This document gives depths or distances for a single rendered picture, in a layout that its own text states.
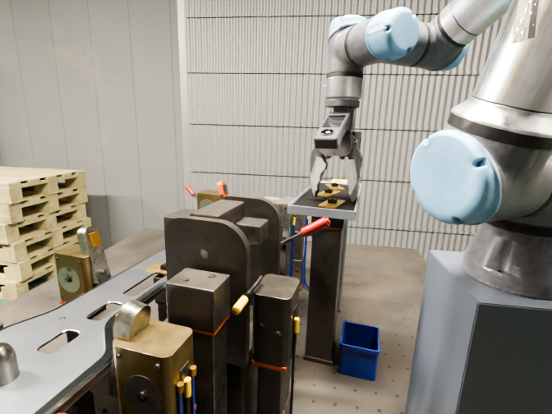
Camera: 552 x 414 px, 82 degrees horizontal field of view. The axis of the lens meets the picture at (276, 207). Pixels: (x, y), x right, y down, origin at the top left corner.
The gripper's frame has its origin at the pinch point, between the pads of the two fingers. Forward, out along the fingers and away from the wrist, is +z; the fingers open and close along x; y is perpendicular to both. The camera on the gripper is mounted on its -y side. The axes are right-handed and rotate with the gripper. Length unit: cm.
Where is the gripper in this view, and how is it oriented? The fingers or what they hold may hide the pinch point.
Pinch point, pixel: (333, 195)
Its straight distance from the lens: 71.2
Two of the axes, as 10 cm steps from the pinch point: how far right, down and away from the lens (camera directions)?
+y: 4.6, -1.9, 8.7
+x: -8.9, -1.3, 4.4
